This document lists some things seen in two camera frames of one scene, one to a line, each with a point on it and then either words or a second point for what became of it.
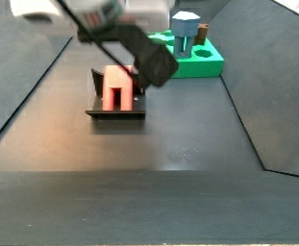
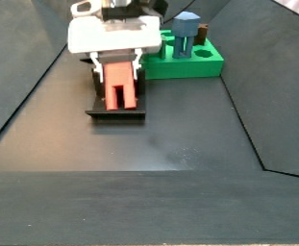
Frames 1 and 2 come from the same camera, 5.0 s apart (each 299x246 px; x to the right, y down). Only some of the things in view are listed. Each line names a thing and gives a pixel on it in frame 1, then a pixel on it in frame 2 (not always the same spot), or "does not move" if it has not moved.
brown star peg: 202,34 does not move
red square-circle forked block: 117,77 does not move
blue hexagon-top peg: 184,26 does not move
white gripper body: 149,14 → 111,36
